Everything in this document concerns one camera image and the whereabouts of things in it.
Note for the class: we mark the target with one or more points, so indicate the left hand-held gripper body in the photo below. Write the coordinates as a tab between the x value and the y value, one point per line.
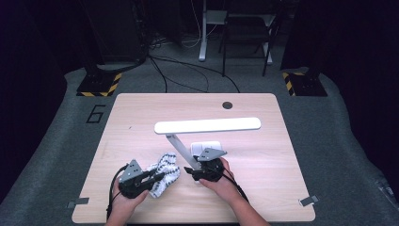
131	185

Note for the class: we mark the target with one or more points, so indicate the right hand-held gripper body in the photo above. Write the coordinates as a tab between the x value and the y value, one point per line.
211	168

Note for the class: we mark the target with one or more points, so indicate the white cloth with dark pattern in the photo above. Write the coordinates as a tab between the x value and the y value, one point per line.
166	169

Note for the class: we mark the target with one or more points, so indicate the white desk lamp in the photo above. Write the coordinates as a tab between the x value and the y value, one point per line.
207	125

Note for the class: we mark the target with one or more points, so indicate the person's left hand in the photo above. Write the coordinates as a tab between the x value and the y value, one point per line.
128	205

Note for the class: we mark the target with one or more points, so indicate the person's right hand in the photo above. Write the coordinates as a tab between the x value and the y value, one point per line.
224	186

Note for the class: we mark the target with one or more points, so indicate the grey tape strip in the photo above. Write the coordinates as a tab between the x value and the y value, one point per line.
309	200
78	201

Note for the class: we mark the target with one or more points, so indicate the dark round table grommet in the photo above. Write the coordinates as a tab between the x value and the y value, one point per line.
227	105

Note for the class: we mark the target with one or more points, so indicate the black stand with striped base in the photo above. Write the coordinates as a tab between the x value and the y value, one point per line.
309	84
98	83

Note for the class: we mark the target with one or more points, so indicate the black folding chair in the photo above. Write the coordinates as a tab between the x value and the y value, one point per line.
247	28

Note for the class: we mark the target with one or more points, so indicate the dark curtain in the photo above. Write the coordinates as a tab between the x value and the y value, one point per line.
28	78
360	62

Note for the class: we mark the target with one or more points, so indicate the black cabinet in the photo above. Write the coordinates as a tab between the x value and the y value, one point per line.
119	28

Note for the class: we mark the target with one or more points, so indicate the white desk frame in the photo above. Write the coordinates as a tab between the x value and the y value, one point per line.
203	37

